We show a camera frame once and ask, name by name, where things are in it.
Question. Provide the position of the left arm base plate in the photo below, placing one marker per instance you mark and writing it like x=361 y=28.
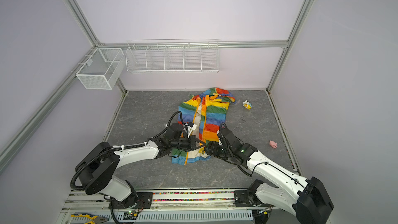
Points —
x=139 y=200

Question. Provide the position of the white mesh box basket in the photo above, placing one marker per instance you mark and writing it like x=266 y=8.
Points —
x=102 y=69

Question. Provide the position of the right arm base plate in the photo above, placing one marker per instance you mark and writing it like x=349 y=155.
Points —
x=246 y=198

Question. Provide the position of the small pink pig toy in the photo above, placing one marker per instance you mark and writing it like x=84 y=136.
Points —
x=273 y=144

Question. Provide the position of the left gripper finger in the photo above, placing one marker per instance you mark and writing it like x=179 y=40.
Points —
x=196 y=141
x=199 y=148

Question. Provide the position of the yellow handled pliers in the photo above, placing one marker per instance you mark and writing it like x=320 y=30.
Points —
x=93 y=219

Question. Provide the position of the rainbow striped jacket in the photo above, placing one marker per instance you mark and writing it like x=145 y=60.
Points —
x=207 y=110

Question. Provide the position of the white wire basket long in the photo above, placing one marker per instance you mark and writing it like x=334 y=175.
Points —
x=172 y=55

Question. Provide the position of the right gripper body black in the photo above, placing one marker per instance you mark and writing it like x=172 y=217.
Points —
x=217 y=150

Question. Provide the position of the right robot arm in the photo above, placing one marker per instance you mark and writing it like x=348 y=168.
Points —
x=306 y=199

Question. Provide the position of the small yellow white toy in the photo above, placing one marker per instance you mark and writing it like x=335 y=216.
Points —
x=247 y=105

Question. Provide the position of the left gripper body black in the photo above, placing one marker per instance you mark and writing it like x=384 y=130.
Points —
x=185 y=143

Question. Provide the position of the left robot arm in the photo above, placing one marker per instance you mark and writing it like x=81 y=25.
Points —
x=95 y=174

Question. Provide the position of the white slotted cable duct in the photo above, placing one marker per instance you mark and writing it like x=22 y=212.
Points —
x=194 y=216

